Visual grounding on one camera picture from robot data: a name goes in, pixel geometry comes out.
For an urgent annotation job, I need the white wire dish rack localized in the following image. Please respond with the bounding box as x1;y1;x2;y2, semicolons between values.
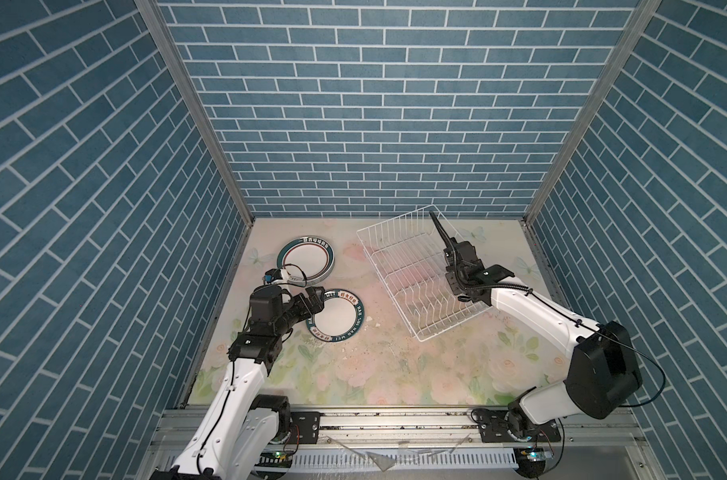
356;205;489;342

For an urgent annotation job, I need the dark green rim plate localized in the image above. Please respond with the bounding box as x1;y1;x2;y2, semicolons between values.
276;236;336;286

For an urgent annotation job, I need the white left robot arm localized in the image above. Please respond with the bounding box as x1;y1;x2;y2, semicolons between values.
150;284;325;479

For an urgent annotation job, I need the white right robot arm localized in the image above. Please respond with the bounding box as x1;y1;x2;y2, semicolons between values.
443;235;643;441

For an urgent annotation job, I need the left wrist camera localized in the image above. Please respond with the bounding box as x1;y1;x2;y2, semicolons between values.
244;268;308;335

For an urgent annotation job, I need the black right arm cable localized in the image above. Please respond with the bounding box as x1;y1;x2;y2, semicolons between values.
428;211;605;337

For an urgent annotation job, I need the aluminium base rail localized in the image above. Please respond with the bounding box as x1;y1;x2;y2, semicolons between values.
152;404;635;448

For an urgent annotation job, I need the aluminium right corner post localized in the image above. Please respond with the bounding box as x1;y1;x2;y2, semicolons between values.
521;0;661;229

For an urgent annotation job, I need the aluminium corner post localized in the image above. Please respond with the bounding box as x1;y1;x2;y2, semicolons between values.
521;0;661;229
135;0;254;228

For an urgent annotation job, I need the aluminium left corner post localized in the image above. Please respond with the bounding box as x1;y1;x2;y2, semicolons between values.
135;0;254;228

